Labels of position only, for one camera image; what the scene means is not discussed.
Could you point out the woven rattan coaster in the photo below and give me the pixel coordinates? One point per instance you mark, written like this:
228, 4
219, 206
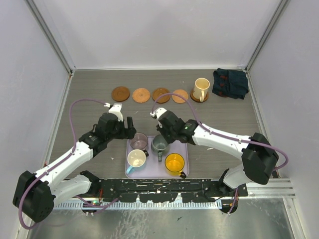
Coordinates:
179, 96
141, 95

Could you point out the slotted cable duct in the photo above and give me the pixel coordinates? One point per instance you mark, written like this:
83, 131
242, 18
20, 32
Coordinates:
77, 204

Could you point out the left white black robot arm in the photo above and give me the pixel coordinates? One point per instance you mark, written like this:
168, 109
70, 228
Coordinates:
37, 193

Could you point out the purple glass cup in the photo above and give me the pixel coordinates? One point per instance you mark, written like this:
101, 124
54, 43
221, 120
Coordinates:
140, 141

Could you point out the white mug blue handle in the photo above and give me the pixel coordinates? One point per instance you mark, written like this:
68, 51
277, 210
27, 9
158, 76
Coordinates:
136, 160

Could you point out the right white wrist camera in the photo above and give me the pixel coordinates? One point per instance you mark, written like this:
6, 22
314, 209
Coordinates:
157, 113

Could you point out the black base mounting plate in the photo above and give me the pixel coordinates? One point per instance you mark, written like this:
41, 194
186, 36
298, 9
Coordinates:
159, 191

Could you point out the aluminium front rail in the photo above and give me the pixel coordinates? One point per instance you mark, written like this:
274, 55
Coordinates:
276, 188

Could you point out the grey ceramic mug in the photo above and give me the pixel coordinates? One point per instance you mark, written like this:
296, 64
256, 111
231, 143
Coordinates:
160, 147

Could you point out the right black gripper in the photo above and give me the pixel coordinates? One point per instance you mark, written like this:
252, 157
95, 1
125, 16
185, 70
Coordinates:
161, 128

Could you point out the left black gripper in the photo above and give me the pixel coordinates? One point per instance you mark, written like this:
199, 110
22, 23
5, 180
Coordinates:
126, 133

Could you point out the cream yellow mug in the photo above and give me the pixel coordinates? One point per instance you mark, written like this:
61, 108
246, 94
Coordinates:
201, 87

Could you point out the dark wooden coaster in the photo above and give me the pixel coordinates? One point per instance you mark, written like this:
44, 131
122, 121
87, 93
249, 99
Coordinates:
158, 92
198, 100
120, 94

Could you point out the dark blue folded cloth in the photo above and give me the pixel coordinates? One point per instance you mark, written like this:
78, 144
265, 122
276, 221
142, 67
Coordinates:
230, 83

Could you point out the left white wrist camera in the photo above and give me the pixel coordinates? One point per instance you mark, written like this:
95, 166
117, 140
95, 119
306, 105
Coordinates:
115, 109

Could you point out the yellow glass mug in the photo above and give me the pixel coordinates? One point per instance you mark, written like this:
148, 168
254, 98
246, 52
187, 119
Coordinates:
174, 164

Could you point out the lilac plastic tray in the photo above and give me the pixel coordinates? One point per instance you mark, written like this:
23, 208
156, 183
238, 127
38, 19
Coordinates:
156, 170

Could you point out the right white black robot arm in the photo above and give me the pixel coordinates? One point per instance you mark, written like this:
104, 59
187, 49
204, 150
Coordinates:
258, 159

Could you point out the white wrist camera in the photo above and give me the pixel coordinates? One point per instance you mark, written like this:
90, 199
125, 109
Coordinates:
157, 113
115, 109

